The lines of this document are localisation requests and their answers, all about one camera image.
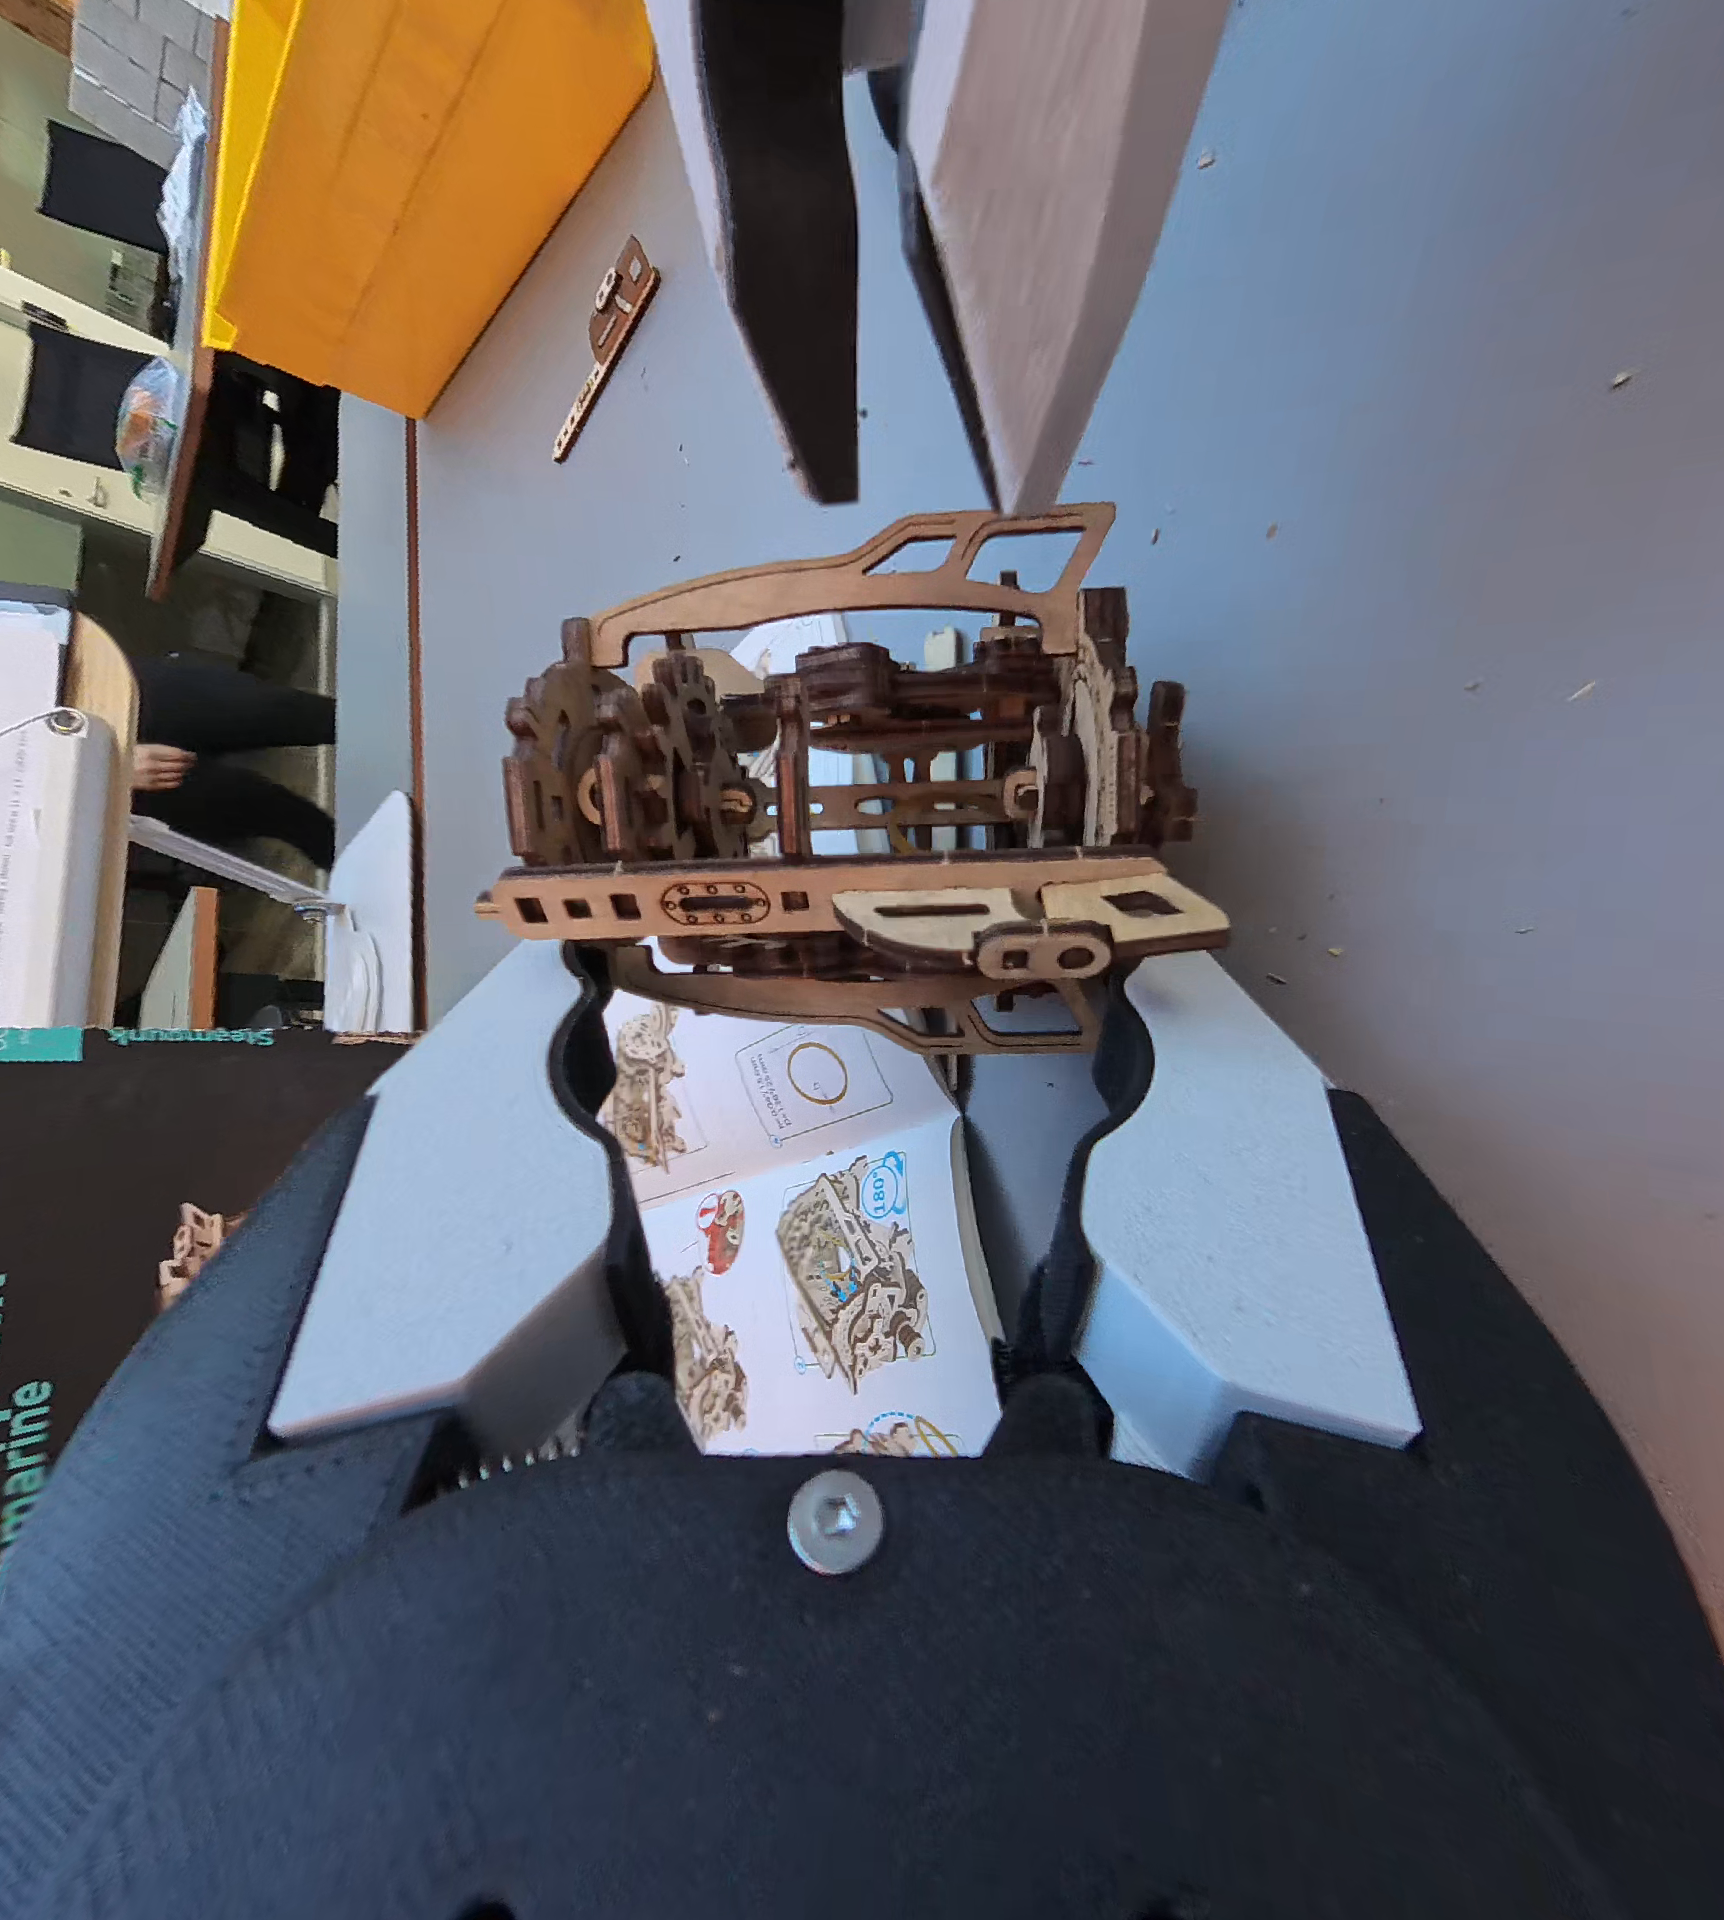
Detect grey desk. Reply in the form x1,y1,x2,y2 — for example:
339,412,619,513
407,0,1724,1920

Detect white instruction booklet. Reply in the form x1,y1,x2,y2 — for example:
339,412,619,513
599,996,1007,1461

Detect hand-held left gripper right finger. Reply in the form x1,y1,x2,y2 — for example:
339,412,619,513
989,936,1424,1471

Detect yellow storage bin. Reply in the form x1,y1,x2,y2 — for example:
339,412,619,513
199,0,658,423

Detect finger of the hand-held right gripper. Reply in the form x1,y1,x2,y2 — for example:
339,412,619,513
647,0,869,507
869,0,1234,517

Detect small wooden model part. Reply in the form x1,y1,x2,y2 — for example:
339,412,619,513
550,234,665,464

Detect wooden mechanical model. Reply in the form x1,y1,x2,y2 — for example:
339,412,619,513
476,502,1234,1061

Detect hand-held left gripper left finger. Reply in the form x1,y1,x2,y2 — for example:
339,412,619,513
267,942,672,1454

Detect black model kit box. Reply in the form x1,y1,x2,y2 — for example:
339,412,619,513
0,1025,423,1892

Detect metal bracket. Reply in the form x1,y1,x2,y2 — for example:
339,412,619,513
127,816,340,920

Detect white rounded panel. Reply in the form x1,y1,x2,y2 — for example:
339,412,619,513
327,787,423,1039

